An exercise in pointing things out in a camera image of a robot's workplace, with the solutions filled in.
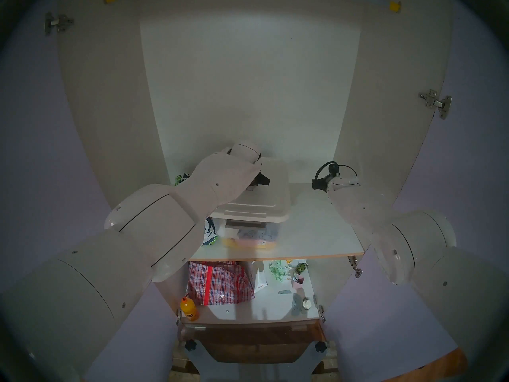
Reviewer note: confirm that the white wardrobe carcass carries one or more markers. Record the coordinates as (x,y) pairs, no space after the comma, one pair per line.
(250,86)

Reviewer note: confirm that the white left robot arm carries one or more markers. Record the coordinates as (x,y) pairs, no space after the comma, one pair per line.
(159,226)

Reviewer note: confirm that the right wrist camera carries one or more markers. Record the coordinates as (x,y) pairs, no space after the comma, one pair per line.
(332,168)

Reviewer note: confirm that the white paper carton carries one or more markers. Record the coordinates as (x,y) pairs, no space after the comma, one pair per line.
(259,281)

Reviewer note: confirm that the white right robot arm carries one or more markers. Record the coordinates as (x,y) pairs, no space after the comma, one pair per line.
(409,242)

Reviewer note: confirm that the navy green floral garment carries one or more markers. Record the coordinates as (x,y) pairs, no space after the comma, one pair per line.
(208,234)

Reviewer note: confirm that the brown wooden panel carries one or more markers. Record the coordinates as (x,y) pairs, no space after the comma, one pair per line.
(254,341)

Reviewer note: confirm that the small steel latch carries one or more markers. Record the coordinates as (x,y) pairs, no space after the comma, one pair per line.
(179,318)
(321,313)

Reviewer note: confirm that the green patterned plastic bag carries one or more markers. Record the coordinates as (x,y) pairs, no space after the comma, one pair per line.
(278,269)

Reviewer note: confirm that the lilac wardrobe door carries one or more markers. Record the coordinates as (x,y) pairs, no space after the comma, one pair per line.
(457,178)
(47,166)

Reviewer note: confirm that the red plaid bag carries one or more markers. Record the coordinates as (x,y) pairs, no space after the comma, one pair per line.
(222,283)

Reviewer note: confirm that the clear plastic storage bin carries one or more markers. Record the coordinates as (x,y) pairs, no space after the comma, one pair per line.
(254,236)

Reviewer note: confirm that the steel cabinet door hinge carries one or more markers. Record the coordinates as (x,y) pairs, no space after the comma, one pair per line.
(57,23)
(435,103)
(354,266)

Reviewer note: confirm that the yellow folded garment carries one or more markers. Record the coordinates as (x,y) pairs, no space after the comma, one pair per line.
(242,246)

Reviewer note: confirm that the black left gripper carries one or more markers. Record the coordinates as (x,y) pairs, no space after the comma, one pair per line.
(256,180)

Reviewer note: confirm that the white wardrobe shelf board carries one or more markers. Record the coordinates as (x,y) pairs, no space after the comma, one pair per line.
(318,234)

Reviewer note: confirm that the orange bottle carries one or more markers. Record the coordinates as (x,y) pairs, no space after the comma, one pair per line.
(189,308)

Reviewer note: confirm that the black star knob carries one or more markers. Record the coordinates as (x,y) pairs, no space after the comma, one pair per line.
(191,345)
(320,347)

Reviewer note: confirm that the white plastic bin lid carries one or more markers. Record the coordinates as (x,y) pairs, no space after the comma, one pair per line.
(270,202)

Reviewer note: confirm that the pink cup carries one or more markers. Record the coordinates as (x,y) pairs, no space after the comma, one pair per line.
(298,281)

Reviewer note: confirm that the small green cactus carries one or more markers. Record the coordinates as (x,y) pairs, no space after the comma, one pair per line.
(301,267)

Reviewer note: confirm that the pink folded garment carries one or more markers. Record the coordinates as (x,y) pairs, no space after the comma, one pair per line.
(254,242)

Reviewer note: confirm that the blue grey folded garment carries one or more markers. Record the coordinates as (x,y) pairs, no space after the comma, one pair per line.
(258,234)

